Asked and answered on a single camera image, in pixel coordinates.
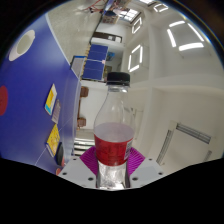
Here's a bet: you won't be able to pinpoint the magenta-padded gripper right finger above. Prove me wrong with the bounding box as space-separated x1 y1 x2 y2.
125 146 165 190

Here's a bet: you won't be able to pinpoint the dark wooden door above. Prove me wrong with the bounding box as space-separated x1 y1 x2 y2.
93 31 123 43

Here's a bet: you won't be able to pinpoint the yellow and blue book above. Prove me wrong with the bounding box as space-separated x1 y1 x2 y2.
44 83 58 116

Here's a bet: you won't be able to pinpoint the blue-framed barrier panel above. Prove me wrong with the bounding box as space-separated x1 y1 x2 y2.
70 55 87 80

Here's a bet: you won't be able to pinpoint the blue partition boards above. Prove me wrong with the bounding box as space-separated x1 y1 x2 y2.
81 43 109 82

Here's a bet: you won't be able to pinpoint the white paper cup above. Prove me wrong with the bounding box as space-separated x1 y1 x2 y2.
8 29 36 62

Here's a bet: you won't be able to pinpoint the ceiling air conditioner unit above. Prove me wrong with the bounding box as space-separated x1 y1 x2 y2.
156 121 214 165

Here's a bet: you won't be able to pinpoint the flat round red coaster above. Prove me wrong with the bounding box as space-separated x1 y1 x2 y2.
0 85 9 117

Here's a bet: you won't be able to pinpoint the clear red-labelled water bottle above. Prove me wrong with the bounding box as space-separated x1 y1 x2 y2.
93 71 136 191

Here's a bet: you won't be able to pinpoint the ceiling strip lights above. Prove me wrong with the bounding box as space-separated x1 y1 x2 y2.
128 0 206 73

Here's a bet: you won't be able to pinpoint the brown chair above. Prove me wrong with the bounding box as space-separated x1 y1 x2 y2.
77 116 87 129
79 86 90 98

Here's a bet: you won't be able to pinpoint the tall black-framed window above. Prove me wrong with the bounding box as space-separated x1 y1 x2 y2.
73 136 96 157

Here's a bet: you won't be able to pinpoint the red-legged blue table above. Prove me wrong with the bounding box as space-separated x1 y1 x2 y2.
78 0 113 14

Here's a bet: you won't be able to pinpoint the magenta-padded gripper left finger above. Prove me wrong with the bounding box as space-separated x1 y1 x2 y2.
58 146 100 190

